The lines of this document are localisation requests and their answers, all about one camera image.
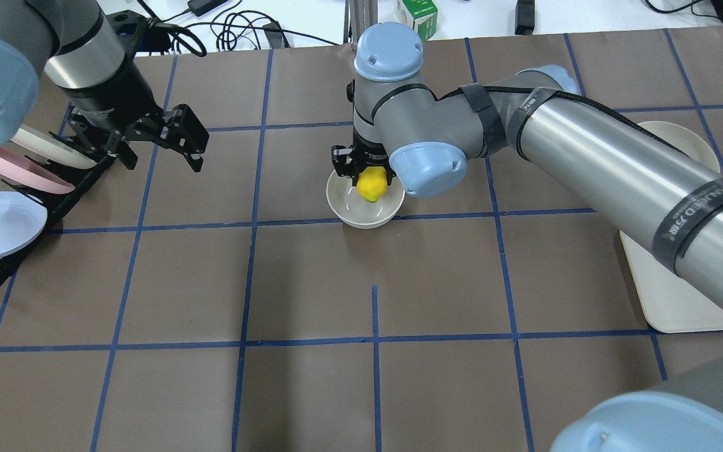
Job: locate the green white carton box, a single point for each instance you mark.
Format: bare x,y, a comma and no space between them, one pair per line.
421,16

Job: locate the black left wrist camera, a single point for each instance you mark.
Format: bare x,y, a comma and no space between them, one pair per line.
138,33

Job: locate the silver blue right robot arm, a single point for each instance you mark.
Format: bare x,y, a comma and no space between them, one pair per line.
645,187

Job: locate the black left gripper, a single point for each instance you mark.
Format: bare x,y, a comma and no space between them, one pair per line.
112,98

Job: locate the white ceramic bowl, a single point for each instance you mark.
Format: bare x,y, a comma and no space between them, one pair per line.
345,202

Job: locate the cream plate in rack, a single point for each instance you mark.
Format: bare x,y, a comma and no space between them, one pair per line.
50,147

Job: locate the yellow lemon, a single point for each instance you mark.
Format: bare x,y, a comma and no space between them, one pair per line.
372,183

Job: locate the black dish rack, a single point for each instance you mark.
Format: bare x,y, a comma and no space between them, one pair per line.
58,205

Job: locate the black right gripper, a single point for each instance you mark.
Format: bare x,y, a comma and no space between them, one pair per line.
344,162

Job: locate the black device on table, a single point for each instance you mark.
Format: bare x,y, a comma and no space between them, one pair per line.
524,17

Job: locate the cream round plate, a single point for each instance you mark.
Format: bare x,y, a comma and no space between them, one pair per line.
686,141

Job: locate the black power adapter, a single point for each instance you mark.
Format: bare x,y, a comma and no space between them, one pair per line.
202,7

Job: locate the pink plate in rack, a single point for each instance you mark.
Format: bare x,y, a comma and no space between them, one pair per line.
22,170

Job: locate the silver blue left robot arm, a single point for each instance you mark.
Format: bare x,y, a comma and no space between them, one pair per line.
74,44

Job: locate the white rectangular tray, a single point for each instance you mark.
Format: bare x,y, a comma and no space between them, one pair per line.
669,303

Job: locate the aluminium frame post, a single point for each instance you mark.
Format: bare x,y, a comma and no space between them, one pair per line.
359,16

